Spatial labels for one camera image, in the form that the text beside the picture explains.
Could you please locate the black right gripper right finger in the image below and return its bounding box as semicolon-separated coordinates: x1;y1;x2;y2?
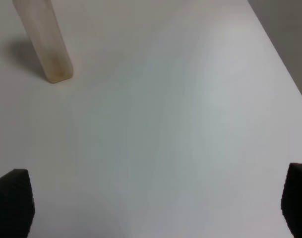
281;163;302;238

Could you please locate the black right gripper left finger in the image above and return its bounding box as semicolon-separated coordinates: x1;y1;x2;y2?
0;169;35;238

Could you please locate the clear plastic drink bottle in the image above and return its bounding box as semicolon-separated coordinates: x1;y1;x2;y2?
12;0;73;83

